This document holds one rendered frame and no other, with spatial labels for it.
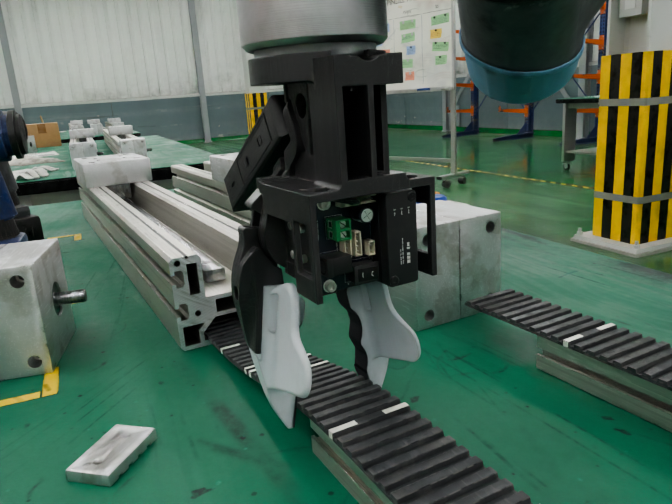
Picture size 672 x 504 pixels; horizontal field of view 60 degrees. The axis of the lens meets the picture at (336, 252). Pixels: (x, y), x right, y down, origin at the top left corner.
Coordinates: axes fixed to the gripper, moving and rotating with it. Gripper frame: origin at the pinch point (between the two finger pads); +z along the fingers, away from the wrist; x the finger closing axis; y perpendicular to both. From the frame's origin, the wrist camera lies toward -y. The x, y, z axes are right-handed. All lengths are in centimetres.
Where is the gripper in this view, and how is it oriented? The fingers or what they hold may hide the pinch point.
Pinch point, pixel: (325, 388)
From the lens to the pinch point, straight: 38.0
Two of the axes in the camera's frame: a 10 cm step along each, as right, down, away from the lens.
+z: 0.7, 9.6, 2.6
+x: 8.7, -1.8, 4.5
